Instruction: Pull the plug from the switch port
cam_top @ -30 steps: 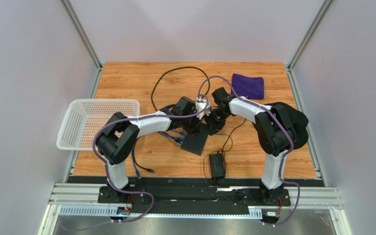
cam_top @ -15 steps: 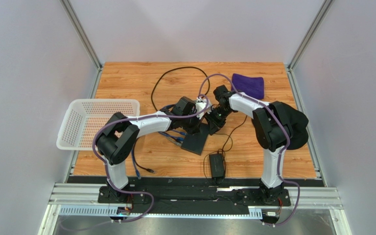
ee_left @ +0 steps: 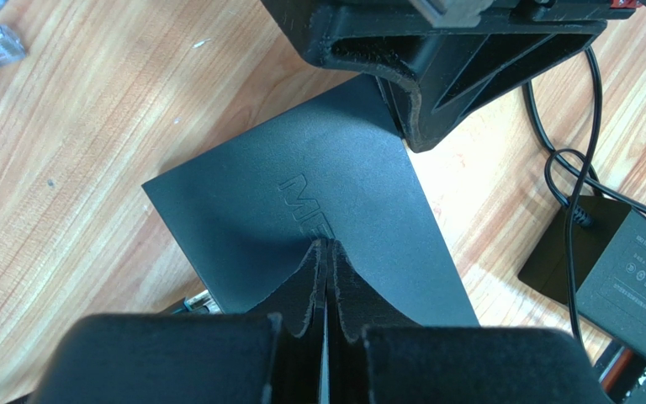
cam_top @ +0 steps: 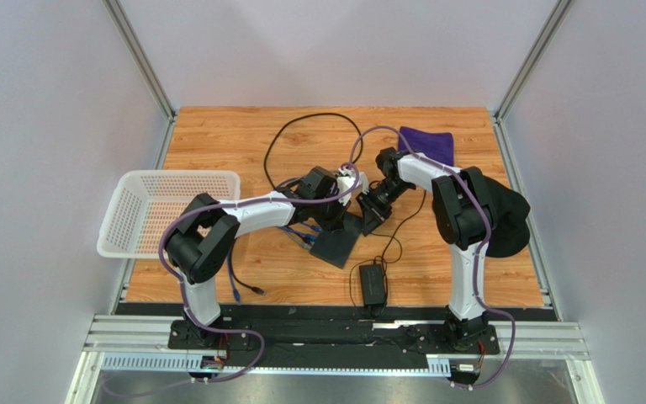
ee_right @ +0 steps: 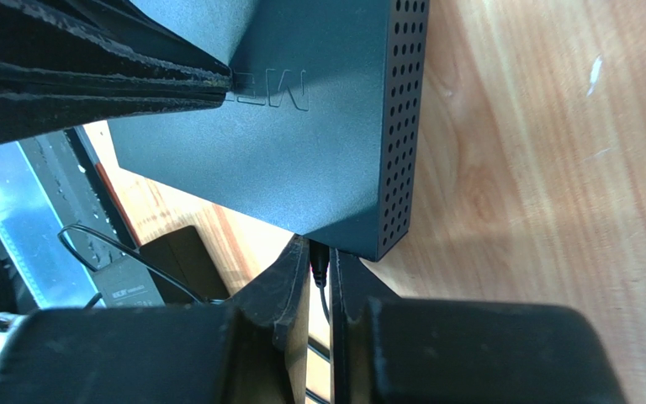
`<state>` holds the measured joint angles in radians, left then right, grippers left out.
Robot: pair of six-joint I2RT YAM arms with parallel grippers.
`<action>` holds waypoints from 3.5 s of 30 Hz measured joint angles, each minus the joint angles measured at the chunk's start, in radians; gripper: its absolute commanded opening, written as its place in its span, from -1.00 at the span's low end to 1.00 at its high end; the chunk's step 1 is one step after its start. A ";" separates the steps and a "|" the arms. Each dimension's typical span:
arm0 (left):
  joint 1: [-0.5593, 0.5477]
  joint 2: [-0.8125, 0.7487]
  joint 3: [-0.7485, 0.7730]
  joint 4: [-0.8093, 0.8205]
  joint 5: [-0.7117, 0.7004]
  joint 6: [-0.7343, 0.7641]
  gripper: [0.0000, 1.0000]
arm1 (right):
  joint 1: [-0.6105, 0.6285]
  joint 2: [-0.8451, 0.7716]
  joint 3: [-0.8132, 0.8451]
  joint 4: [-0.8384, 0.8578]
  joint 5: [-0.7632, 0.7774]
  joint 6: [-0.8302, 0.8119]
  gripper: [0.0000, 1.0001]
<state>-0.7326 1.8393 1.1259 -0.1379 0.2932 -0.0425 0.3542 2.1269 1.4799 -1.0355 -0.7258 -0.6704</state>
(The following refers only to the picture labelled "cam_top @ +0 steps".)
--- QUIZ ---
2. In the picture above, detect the black cable teal plug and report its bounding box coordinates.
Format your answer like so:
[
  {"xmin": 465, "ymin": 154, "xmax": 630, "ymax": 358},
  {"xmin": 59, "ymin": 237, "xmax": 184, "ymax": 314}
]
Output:
[{"xmin": 262, "ymin": 111, "xmax": 364, "ymax": 186}]

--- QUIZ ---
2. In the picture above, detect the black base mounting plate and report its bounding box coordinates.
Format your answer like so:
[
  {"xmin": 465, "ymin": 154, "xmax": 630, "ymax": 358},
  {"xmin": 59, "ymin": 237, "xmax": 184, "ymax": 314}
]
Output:
[{"xmin": 167, "ymin": 304, "xmax": 559, "ymax": 371}]

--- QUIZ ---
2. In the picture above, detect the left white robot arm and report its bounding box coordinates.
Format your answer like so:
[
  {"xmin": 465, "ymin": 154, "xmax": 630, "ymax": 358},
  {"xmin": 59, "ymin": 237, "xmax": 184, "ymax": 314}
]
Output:
[{"xmin": 157, "ymin": 162, "xmax": 369, "ymax": 335}]

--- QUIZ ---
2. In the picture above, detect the black power adapter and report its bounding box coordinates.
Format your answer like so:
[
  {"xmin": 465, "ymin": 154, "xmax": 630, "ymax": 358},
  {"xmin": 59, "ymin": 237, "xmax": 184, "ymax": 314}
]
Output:
[{"xmin": 358, "ymin": 263, "xmax": 387, "ymax": 307}]

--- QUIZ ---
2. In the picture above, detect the black network switch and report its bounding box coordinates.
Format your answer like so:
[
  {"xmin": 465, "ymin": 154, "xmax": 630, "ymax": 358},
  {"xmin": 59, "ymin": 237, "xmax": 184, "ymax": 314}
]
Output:
[{"xmin": 310, "ymin": 213, "xmax": 363, "ymax": 269}]

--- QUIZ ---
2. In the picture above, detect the black round cap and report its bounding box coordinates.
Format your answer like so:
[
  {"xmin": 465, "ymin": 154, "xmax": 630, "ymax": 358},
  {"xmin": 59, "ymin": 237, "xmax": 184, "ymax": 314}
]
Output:
[{"xmin": 484, "ymin": 177, "xmax": 531, "ymax": 258}]

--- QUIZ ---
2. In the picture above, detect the white plastic basket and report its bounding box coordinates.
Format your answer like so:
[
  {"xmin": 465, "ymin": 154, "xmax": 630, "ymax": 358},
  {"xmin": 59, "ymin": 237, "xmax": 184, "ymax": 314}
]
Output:
[{"xmin": 97, "ymin": 170, "xmax": 241, "ymax": 259}]

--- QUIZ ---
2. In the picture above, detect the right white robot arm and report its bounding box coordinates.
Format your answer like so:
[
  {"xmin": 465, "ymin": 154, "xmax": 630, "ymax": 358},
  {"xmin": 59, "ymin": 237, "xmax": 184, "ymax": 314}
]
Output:
[{"xmin": 357, "ymin": 147, "xmax": 496, "ymax": 352}]

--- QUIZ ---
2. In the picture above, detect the black ethernet cable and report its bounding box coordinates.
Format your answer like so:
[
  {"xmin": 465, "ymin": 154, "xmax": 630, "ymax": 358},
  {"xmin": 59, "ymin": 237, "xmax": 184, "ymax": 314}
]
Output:
[{"xmin": 227, "ymin": 252, "xmax": 267, "ymax": 297}]

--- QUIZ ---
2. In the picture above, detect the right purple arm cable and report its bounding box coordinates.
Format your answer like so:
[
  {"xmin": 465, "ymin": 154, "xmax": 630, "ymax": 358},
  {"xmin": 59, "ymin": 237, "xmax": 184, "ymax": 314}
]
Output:
[{"xmin": 351, "ymin": 125, "xmax": 518, "ymax": 391}]

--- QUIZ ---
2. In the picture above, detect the aluminium frame rail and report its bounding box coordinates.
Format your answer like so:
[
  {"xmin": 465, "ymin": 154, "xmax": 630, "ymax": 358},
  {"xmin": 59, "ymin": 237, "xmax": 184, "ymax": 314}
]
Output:
[{"xmin": 66, "ymin": 304, "xmax": 604, "ymax": 403}]

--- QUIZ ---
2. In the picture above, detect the purple cloth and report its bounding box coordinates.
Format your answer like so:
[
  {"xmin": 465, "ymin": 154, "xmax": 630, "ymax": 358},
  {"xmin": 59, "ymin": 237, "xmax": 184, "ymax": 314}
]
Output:
[{"xmin": 398, "ymin": 126, "xmax": 455, "ymax": 166}]

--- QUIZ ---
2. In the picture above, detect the thin black power cord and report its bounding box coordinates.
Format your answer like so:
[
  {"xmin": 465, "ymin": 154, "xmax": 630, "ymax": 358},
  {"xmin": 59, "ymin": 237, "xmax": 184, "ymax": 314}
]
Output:
[{"xmin": 348, "ymin": 190, "xmax": 428, "ymax": 308}]

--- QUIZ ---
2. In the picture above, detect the blue ethernet cable lower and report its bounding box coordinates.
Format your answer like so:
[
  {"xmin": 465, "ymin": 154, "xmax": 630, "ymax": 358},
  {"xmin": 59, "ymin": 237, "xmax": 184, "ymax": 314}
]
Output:
[{"xmin": 226, "ymin": 224, "xmax": 324, "ymax": 305}]

